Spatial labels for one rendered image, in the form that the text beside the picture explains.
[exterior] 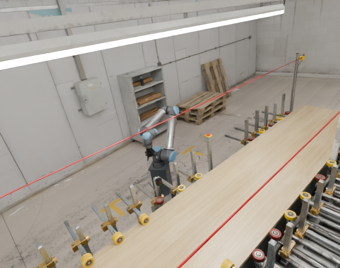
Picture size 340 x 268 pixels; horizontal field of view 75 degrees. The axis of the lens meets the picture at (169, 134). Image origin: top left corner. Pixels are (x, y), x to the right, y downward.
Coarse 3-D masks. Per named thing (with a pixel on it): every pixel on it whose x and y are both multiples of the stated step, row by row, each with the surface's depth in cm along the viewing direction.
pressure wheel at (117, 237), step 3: (114, 234) 171; (117, 234) 171; (120, 234) 171; (114, 237) 170; (117, 237) 169; (120, 237) 170; (123, 237) 173; (114, 240) 169; (117, 240) 170; (120, 240) 171; (117, 243) 170; (120, 243) 172
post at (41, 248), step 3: (42, 243) 155; (39, 246) 152; (42, 246) 152; (39, 249) 151; (42, 249) 152; (45, 249) 154; (42, 252) 153; (45, 252) 154; (42, 255) 154; (45, 255) 155; (48, 255) 157; (45, 258) 156; (48, 258) 157; (45, 261) 156; (48, 261) 158; (51, 261) 159; (54, 267) 162
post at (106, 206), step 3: (105, 204) 178; (108, 204) 178; (105, 207) 177; (108, 207) 179; (105, 210) 179; (108, 210) 180; (108, 213) 181; (111, 213) 183; (108, 216) 182; (111, 216) 184; (108, 219) 186; (111, 219) 184; (114, 225) 188; (114, 228) 189; (117, 231) 192
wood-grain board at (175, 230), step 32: (288, 128) 296; (320, 128) 285; (256, 160) 244; (320, 160) 229; (192, 192) 212; (224, 192) 206; (288, 192) 196; (160, 224) 184; (192, 224) 179; (256, 224) 171; (96, 256) 166; (128, 256) 162; (160, 256) 159; (192, 256) 155; (224, 256) 152
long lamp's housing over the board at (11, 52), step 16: (208, 16) 146; (224, 16) 155; (240, 16) 165; (96, 32) 104; (112, 32) 108; (128, 32) 113; (144, 32) 118; (160, 32) 124; (0, 48) 83; (16, 48) 86; (32, 48) 89; (48, 48) 92; (64, 48) 96
